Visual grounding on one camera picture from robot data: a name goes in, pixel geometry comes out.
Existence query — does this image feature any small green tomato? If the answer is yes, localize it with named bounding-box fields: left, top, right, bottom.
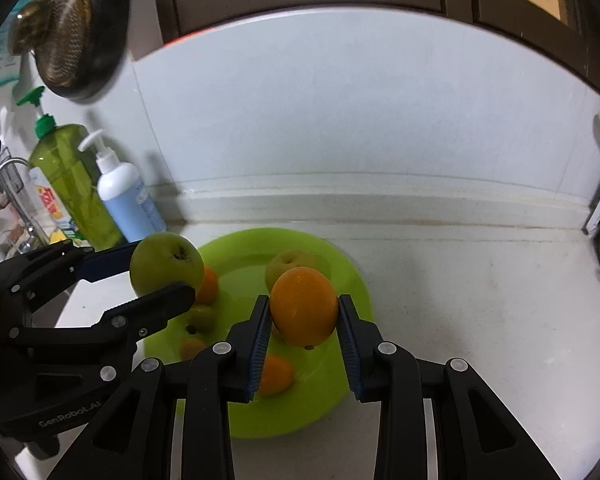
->
left=186, top=304, right=217, bottom=334

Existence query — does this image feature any small orange kumquat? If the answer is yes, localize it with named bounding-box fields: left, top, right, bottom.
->
left=257, top=354, right=296, bottom=396
left=269, top=267, right=340, bottom=349

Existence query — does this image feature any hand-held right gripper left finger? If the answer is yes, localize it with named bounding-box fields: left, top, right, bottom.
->
left=47, top=294, right=273, bottom=480

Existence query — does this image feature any black wok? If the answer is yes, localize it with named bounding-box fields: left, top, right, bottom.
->
left=29, top=0, right=131, bottom=102

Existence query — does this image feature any green plate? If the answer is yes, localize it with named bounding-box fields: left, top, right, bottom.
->
left=142, top=227, right=376, bottom=441

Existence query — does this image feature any small copper pot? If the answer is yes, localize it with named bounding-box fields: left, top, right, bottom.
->
left=7, top=0, right=49, bottom=56

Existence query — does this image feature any copper mesh strainer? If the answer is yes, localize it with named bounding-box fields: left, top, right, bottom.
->
left=36, top=0, right=94, bottom=86

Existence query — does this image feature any orange tangerine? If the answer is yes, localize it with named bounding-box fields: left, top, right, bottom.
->
left=195, top=266, right=220, bottom=305
left=180, top=337, right=210, bottom=361

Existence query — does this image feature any teal paper towel pack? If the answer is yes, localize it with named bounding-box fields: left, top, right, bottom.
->
left=0, top=19, right=22, bottom=107

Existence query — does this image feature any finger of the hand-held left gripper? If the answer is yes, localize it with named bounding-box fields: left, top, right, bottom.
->
left=7, top=281, right=197, bottom=363
left=0, top=241, right=139, bottom=307

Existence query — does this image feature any green apple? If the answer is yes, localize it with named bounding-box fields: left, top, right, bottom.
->
left=130, top=232, right=206, bottom=299

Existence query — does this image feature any green dish soap bottle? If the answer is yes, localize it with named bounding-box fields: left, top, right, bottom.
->
left=16, top=86, right=126, bottom=251

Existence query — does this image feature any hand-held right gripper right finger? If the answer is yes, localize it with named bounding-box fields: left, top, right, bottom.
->
left=336, top=294, right=543, bottom=480

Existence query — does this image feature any yellow-green apple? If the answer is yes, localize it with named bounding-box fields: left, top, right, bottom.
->
left=265, top=251, right=317, bottom=294

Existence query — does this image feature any white pump lotion bottle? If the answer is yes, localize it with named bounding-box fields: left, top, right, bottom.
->
left=77, top=129, right=167, bottom=244

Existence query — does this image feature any slim gooseneck faucet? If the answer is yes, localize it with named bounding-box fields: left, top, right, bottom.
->
left=0, top=157, right=44, bottom=256

